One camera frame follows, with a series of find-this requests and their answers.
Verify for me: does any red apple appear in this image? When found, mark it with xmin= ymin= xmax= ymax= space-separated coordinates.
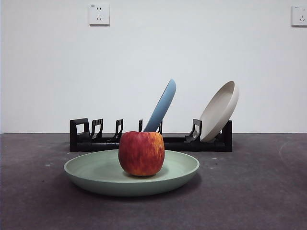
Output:
xmin=118 ymin=130 xmax=165 ymax=177

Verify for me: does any white wall socket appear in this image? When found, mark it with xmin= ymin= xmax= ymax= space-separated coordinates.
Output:
xmin=89 ymin=3 xmax=110 ymax=26
xmin=291 ymin=5 xmax=307 ymax=27

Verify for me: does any green plate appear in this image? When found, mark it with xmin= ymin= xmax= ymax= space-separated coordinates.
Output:
xmin=63 ymin=149 xmax=200 ymax=197

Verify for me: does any black plate rack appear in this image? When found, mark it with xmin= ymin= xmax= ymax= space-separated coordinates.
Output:
xmin=70 ymin=117 xmax=233 ymax=153

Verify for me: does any blue plate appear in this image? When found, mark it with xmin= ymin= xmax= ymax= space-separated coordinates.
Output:
xmin=142 ymin=78 xmax=177 ymax=134

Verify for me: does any cream white plate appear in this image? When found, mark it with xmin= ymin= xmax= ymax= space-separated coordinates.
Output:
xmin=199 ymin=80 xmax=240 ymax=142

